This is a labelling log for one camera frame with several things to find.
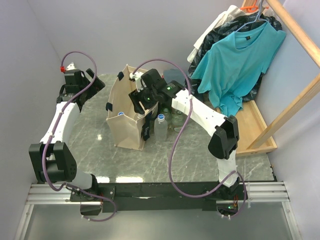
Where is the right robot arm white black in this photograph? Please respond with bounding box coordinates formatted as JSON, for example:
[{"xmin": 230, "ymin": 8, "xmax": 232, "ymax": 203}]
[{"xmin": 129, "ymin": 68, "xmax": 242, "ymax": 199}]

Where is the green Perrier glass bottle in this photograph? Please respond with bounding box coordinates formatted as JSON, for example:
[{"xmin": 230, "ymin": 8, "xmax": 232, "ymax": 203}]
[{"xmin": 161, "ymin": 105, "xmax": 169, "ymax": 111}]

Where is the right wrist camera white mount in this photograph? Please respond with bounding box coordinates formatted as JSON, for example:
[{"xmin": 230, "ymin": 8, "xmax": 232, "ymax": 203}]
[{"xmin": 129, "ymin": 71, "xmax": 146, "ymax": 92}]

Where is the orange hanger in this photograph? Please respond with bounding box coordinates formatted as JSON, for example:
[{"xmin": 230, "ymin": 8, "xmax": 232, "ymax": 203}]
[{"xmin": 240, "ymin": 3, "xmax": 259, "ymax": 13}]

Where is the beige canvas tote bag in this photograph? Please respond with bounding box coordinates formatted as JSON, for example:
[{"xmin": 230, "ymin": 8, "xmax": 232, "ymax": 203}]
[{"xmin": 106, "ymin": 65, "xmax": 158, "ymax": 151}]

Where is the blue wire hanger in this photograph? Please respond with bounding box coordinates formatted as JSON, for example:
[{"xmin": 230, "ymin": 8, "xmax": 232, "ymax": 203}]
[{"xmin": 234, "ymin": 4, "xmax": 272, "ymax": 33}]

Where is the clear glass bottle silver cap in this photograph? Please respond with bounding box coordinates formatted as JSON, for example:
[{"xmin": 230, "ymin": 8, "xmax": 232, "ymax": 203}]
[{"xmin": 171, "ymin": 114, "xmax": 185, "ymax": 133}]

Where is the folded grey cloth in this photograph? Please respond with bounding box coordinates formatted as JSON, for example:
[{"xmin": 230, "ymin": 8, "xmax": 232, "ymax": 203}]
[{"xmin": 163, "ymin": 69, "xmax": 185, "ymax": 83}]

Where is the plastic water bottle blue cap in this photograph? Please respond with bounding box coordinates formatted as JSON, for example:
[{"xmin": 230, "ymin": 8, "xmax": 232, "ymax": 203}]
[{"xmin": 154, "ymin": 113, "xmax": 168, "ymax": 143}]

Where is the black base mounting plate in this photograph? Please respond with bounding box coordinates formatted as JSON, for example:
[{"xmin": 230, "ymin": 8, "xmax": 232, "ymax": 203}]
[{"xmin": 70, "ymin": 180, "xmax": 248, "ymax": 216}]

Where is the dark patterned garment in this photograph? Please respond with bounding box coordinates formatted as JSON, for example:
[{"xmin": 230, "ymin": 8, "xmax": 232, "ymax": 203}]
[{"xmin": 183, "ymin": 13, "xmax": 283, "ymax": 102}]

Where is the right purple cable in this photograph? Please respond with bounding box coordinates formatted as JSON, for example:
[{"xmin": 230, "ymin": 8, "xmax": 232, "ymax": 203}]
[{"xmin": 133, "ymin": 58, "xmax": 248, "ymax": 219}]

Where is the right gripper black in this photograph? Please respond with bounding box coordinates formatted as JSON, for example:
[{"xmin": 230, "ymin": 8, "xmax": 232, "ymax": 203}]
[{"xmin": 128, "ymin": 84, "xmax": 158, "ymax": 115}]

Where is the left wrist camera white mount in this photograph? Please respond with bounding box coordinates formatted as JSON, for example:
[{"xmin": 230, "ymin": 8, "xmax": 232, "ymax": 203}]
[{"xmin": 60, "ymin": 62, "xmax": 77, "ymax": 73}]

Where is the teal t-shirt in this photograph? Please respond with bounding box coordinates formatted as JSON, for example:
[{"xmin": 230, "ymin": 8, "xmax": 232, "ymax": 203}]
[{"xmin": 191, "ymin": 22, "xmax": 286, "ymax": 117}]

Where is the white garment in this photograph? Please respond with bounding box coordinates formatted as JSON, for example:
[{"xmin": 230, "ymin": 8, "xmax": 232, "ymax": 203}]
[{"xmin": 187, "ymin": 5, "xmax": 247, "ymax": 63}]

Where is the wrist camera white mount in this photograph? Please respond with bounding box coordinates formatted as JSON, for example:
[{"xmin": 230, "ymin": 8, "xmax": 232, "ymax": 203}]
[
  {"xmin": 60, "ymin": 62, "xmax": 77, "ymax": 73},
  {"xmin": 129, "ymin": 71, "xmax": 146, "ymax": 92}
]

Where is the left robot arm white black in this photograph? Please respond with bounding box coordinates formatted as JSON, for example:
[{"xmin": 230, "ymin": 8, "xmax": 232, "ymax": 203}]
[{"xmin": 28, "ymin": 63, "xmax": 105, "ymax": 201}]

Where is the aluminium rail frame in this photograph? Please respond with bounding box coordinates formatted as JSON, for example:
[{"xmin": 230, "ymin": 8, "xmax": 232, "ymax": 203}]
[{"xmin": 14, "ymin": 181, "xmax": 302, "ymax": 240}]

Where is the wooden clothes rack frame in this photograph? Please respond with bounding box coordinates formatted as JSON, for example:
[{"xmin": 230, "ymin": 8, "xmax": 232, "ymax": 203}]
[{"xmin": 237, "ymin": 0, "xmax": 320, "ymax": 157}]

